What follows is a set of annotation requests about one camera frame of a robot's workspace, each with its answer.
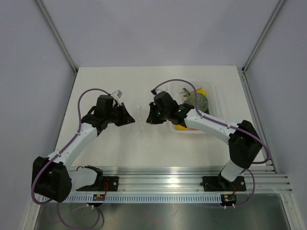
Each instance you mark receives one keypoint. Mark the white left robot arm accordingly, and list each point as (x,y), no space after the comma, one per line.
(51,177)

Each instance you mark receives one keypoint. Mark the aluminium front rail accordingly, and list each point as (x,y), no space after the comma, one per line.
(186,180)

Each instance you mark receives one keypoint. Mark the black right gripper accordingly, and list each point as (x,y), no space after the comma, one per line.
(152,119)

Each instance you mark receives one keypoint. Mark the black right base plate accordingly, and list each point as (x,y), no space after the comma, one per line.
(219,184)

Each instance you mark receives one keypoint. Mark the grey toy fish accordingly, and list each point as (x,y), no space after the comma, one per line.
(185,93)

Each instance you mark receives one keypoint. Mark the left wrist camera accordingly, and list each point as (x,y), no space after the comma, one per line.
(117,93)

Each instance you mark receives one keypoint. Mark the right aluminium frame post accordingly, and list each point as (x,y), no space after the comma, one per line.
(264,34)

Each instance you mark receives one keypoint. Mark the white slotted cable duct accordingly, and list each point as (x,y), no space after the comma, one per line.
(149,198)

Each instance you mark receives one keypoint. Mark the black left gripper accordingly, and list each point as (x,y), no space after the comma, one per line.
(126,118)

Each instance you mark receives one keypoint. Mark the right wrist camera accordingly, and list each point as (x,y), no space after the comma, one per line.
(159,91)

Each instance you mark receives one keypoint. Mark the aluminium frame post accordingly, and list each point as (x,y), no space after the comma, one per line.
(264,34)
(53,29)

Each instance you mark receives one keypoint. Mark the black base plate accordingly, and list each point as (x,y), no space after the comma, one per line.
(107,183)
(219,184)

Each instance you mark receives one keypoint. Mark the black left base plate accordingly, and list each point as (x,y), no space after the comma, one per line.
(107,183)

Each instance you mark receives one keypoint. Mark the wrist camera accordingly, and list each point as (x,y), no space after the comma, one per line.
(159,91)
(117,93)

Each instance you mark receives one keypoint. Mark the white perforated plastic basket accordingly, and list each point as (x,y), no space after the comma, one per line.
(175,87)

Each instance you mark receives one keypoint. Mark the green netted melon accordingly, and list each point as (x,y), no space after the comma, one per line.
(200,100)

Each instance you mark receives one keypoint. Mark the clear zip top bag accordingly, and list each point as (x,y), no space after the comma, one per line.
(141,117)

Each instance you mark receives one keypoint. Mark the yellow lemon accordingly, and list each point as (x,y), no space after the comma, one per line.
(201,91)
(180,128)

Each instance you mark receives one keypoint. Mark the left aluminium frame post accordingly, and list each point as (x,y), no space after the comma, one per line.
(53,29)

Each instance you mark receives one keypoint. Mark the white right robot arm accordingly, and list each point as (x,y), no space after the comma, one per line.
(242,138)

